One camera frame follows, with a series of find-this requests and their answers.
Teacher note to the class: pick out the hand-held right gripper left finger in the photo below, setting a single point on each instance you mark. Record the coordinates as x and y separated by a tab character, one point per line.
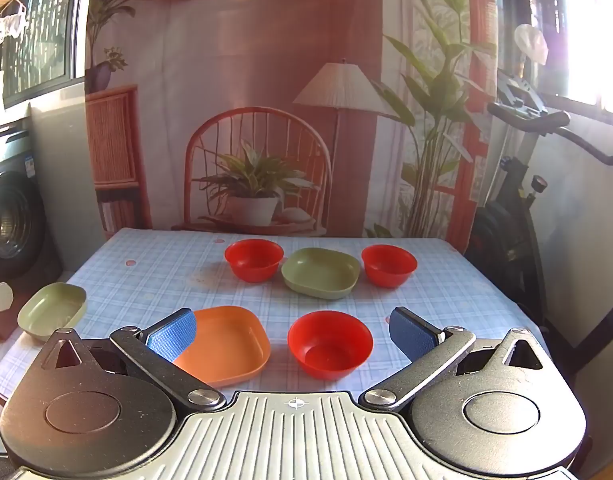
172	336

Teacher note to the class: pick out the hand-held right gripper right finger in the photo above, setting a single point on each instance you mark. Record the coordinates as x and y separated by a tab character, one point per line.
411	334

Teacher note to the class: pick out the orange square plastic plate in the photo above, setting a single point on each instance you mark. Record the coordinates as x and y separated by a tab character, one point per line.
231	345

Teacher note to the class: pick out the red plastic bowl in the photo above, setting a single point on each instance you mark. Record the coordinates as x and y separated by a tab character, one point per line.
330	342
253	260
389	265

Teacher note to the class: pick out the green square plastic plate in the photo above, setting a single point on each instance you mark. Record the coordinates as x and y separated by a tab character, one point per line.
320	272
51	312

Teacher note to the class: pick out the blue plaid tablecloth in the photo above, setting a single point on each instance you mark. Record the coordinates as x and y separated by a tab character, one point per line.
151	280

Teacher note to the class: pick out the black exercise bike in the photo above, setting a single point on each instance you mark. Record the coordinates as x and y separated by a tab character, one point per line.
516	220

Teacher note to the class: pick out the grey washing machine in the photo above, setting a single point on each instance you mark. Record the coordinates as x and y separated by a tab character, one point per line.
11	210

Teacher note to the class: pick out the printed room scene backdrop cloth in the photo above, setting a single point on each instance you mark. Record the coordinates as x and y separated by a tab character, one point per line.
286	60

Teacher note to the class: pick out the white plastic bag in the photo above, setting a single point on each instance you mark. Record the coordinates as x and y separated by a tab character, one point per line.
531	42

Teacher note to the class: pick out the white hanging garment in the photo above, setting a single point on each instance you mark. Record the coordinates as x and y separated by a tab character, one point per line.
9	25

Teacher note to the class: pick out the bright sunlit window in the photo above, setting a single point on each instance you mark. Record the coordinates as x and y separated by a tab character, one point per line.
586	20

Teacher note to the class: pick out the window with dark frame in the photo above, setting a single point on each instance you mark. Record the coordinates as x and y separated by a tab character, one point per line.
46	20

